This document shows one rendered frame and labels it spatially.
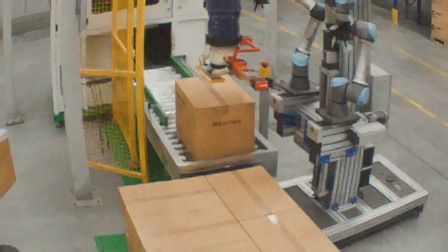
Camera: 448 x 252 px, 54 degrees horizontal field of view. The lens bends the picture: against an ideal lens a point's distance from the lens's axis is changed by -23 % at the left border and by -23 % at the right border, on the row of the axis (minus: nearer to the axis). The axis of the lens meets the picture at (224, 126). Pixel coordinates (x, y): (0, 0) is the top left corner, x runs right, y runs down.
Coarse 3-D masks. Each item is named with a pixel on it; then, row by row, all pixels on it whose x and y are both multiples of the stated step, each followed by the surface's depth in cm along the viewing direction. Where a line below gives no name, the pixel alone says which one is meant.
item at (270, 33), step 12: (276, 0) 646; (264, 12) 660; (276, 12) 653; (276, 24) 660; (276, 36) 667; (276, 48) 673; (264, 60) 686; (276, 60) 680; (12, 72) 558; (276, 72) 686; (12, 84) 560; (12, 96) 566; (12, 108) 571
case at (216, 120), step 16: (176, 80) 408; (192, 80) 407; (176, 96) 409; (192, 96) 377; (208, 96) 377; (224, 96) 378; (240, 96) 378; (176, 112) 415; (192, 112) 367; (208, 112) 361; (224, 112) 365; (240, 112) 368; (176, 128) 422; (192, 128) 372; (208, 128) 366; (224, 128) 369; (240, 128) 373; (192, 144) 378; (208, 144) 370; (224, 144) 374; (240, 144) 378
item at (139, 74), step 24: (144, 0) 385; (96, 48) 413; (120, 48) 407; (96, 72) 420; (120, 72) 412; (144, 96) 418; (120, 120) 432; (144, 120) 424; (96, 144) 450; (144, 144) 430; (144, 168) 438
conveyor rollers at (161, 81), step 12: (144, 72) 559; (156, 72) 555; (168, 72) 555; (156, 84) 522; (168, 84) 520; (156, 96) 493; (168, 96) 492; (168, 108) 466; (156, 120) 446; (168, 132) 424; (180, 144) 406; (180, 156) 385
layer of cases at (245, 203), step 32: (128, 192) 338; (160, 192) 340; (192, 192) 342; (224, 192) 342; (256, 192) 342; (128, 224) 328; (160, 224) 306; (192, 224) 307; (224, 224) 308; (256, 224) 308; (288, 224) 306
